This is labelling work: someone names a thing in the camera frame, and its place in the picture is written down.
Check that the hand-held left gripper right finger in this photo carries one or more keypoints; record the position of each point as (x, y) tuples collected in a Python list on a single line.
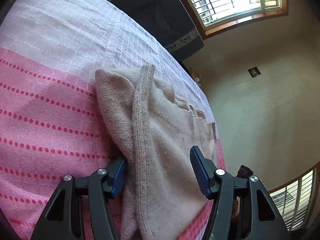
[(200, 172)]

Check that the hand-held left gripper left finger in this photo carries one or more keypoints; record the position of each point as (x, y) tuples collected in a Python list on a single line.
[(118, 177)]

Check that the beige knit sweater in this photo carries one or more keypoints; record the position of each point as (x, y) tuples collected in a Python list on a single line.
[(162, 142)]

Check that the round wooden side table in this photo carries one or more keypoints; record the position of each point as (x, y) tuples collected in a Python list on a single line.
[(194, 73)]

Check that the window with horizontal bars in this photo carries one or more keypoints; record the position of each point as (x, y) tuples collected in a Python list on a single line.
[(300, 200)]

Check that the pink and white checked blanket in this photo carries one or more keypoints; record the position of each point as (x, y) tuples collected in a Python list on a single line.
[(50, 80)]

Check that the dark sofa with patterned stripes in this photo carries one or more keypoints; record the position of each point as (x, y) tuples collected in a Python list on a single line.
[(150, 5)]

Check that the dark wall switch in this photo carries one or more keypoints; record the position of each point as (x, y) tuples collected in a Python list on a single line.
[(254, 71)]

